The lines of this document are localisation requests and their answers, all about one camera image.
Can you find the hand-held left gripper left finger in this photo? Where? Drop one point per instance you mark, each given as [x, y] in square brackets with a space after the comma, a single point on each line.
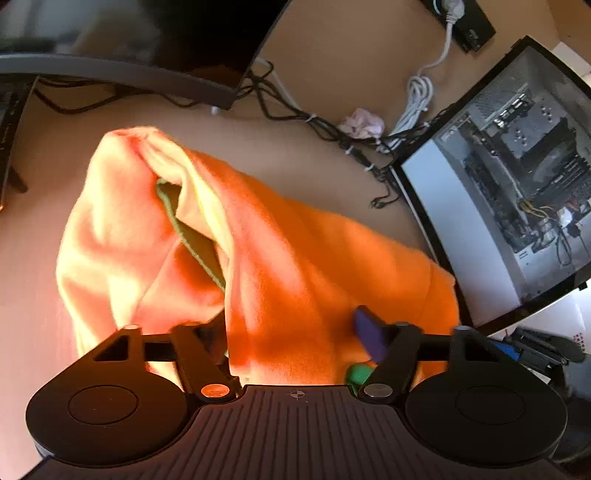
[194, 344]

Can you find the black wall power strip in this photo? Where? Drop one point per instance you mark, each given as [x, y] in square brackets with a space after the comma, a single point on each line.
[466, 21]

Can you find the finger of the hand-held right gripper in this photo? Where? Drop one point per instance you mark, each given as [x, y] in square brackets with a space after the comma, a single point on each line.
[526, 353]

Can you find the white glass computer case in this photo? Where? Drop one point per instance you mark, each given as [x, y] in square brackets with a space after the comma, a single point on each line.
[498, 184]

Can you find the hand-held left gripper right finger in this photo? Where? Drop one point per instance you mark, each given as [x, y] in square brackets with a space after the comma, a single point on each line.
[370, 333]

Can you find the orange pumpkin costume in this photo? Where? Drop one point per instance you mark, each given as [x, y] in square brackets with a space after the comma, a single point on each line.
[286, 258]

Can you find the crumpled tissue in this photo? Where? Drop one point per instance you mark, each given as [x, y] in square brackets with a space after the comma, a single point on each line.
[362, 123]

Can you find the white box with red print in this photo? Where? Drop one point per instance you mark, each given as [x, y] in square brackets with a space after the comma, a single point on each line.
[565, 318]

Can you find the black mechanical keyboard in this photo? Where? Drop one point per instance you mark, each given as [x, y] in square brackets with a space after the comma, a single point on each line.
[11, 138]

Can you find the black curved monitor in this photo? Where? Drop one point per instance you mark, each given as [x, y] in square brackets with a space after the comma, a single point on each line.
[138, 32]

